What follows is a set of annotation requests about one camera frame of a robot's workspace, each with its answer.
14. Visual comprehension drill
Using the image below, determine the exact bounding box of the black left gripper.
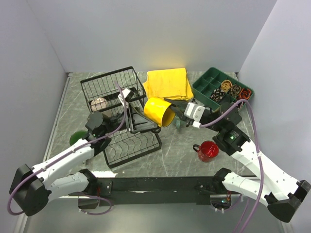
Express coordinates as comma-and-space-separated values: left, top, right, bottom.
102, 102, 161, 134

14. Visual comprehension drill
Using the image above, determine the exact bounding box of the grey-green ceramic mug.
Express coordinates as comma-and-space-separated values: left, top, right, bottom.
173, 116, 186, 130

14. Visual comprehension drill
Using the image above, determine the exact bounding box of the yellow mug black handle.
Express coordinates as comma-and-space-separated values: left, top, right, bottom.
143, 97, 175, 128

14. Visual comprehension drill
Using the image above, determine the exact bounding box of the pink iridescent mug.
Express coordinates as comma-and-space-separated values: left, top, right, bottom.
90, 98, 107, 111

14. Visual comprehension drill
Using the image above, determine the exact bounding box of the red mug black handle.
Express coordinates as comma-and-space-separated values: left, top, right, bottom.
192, 141, 219, 163

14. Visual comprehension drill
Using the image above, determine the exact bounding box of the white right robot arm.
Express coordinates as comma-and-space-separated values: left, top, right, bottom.
167, 99, 311, 223

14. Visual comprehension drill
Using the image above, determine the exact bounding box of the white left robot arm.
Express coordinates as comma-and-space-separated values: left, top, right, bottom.
7, 105, 160, 216

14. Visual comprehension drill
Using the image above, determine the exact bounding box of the folded yellow cloth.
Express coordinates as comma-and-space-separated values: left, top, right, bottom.
143, 67, 194, 100

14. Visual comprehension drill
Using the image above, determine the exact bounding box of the black floral rolled tie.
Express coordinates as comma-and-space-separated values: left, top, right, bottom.
209, 88, 225, 102

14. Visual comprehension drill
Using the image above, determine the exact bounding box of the green divided organizer tray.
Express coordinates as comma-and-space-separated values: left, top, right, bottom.
192, 67, 254, 110

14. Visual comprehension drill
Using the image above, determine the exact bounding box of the yellow rolled tie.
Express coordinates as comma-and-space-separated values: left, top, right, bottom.
220, 79, 232, 93

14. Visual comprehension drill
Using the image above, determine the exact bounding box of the dark patterned rolled tie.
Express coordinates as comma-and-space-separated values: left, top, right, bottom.
228, 84, 242, 98

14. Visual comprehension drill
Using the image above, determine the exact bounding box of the dark green cup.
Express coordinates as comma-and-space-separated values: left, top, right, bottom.
69, 130, 88, 147

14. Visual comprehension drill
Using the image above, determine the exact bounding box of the orange black rolled tie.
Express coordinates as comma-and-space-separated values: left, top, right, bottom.
238, 88, 252, 100

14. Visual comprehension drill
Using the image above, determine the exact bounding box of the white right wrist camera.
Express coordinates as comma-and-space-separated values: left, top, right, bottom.
184, 102, 205, 128

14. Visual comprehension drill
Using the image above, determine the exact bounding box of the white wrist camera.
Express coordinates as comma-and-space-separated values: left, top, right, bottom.
122, 87, 137, 102
184, 102, 205, 128

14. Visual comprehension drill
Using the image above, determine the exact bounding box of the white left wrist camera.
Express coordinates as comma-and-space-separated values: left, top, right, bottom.
122, 87, 137, 102

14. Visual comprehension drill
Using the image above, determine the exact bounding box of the black wire dish rack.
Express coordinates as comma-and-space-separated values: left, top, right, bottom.
80, 67, 162, 169

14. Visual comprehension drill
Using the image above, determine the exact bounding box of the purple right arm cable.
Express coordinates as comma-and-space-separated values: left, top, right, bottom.
194, 98, 264, 233

